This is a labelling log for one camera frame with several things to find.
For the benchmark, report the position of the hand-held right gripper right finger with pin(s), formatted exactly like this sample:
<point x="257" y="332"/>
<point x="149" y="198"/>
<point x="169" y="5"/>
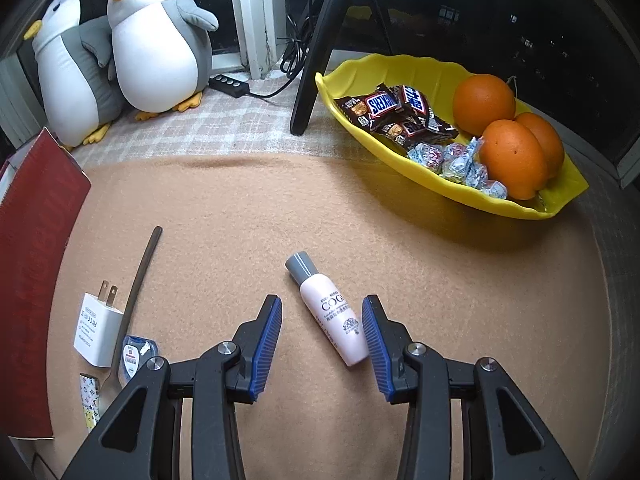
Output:
<point x="375" y="345"/>

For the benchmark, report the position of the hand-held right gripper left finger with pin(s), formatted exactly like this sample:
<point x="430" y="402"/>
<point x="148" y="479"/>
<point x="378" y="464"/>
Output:
<point x="267" y="340"/>

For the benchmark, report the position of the pink bottle with grey cap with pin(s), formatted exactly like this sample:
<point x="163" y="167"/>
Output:
<point x="330" y="310"/>

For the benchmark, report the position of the small blue clear bottle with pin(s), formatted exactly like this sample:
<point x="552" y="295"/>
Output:
<point x="135" y="355"/>

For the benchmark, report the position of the grey metal spoon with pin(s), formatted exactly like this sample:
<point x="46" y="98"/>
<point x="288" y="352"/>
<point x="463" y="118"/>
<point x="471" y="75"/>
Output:
<point x="140" y="275"/>

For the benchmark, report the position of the white wall charger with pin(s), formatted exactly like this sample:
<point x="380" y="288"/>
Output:
<point x="97" y="330"/>

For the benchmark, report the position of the white patterned lighter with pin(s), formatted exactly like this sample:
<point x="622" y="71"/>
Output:
<point x="90" y="400"/>

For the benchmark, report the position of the red cardboard box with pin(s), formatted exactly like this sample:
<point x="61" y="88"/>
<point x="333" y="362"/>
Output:
<point x="35" y="260"/>

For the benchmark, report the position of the pile of silver wrapped candies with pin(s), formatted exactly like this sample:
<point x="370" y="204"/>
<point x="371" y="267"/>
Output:
<point x="457" y="167"/>

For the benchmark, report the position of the orange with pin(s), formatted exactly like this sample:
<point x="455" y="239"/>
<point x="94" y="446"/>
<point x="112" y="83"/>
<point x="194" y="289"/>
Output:
<point x="547" y="140"/>
<point x="515" y="157"/>
<point x="484" y="97"/>

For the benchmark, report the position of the yellow leaf-shaped bowl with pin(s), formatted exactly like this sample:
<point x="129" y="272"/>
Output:
<point x="400" y="67"/>

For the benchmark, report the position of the small penguin plush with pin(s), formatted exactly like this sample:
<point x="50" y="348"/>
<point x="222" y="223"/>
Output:
<point x="150" y="60"/>

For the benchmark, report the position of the large penguin plush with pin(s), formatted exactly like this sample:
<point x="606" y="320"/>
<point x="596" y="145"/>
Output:
<point x="60" y="75"/>

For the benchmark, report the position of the black inline switch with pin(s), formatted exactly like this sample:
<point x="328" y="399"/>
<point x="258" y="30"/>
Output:
<point x="227" y="85"/>

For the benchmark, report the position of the white window frame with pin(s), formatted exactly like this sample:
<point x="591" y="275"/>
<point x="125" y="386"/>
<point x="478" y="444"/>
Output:
<point x="255" y="10"/>

